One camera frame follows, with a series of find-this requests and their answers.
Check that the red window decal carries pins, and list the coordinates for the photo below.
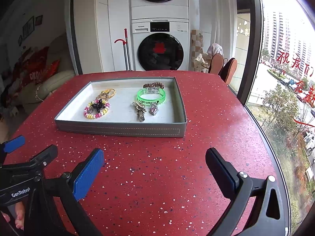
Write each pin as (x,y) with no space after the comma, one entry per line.
(295,73)

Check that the small red patterned cushion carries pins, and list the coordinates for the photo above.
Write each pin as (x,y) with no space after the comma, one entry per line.
(50,70)

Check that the black window frame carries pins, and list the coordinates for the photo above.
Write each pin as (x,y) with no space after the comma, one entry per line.
(252,41)

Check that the black star hair clip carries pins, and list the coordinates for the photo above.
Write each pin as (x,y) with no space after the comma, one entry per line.
(97,106)

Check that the large red cushion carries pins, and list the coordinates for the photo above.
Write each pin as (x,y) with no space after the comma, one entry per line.
(29,66)

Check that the cream leather sofa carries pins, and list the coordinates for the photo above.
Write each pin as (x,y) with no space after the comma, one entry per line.
(56,78)

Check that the grey sliding door frame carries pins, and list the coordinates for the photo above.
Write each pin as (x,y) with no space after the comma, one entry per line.
(75,27)

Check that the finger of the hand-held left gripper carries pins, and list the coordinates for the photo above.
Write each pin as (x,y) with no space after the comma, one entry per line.
(14,143)
(45,154)

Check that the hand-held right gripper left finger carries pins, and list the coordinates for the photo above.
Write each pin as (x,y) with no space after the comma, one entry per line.
(89,174)

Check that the wall picture frames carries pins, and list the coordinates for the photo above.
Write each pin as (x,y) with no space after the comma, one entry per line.
(28,28)

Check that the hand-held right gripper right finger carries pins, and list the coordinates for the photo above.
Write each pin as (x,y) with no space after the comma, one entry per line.
(221,174)

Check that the grey jewelry tray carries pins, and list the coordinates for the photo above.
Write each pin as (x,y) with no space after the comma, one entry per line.
(157,118)

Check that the orange slipper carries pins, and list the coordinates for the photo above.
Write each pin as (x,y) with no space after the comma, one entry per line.
(216,65)
(230,71)

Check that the silver bow hair clip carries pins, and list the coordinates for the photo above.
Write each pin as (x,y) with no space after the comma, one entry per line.
(140,114)

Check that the person's left hand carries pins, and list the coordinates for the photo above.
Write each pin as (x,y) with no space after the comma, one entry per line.
(19,213)

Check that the pink towel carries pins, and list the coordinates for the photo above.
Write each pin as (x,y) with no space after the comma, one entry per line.
(214,49)

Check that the white washing machine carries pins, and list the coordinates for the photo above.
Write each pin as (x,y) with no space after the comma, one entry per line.
(160,51)

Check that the white paper bag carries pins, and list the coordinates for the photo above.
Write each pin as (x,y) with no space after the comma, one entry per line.
(201,62)

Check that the green translucent bangle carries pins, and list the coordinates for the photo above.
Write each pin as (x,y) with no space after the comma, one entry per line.
(141,100)

